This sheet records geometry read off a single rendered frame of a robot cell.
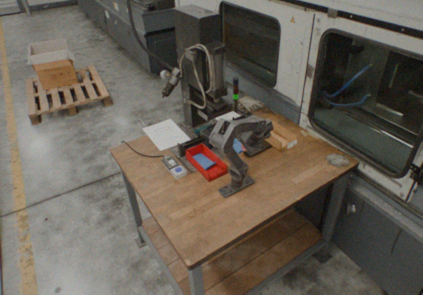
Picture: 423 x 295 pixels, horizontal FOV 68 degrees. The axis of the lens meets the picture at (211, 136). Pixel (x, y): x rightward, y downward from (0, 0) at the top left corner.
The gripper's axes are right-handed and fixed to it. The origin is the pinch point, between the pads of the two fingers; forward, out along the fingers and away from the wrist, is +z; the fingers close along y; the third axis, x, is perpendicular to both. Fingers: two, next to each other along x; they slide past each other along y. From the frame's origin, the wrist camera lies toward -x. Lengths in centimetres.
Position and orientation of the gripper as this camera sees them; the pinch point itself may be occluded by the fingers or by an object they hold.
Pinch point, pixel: (243, 150)
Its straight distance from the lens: 174.8
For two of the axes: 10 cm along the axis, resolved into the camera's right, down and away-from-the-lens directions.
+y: -4.8, -8.2, 3.1
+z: -2.8, 4.7, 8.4
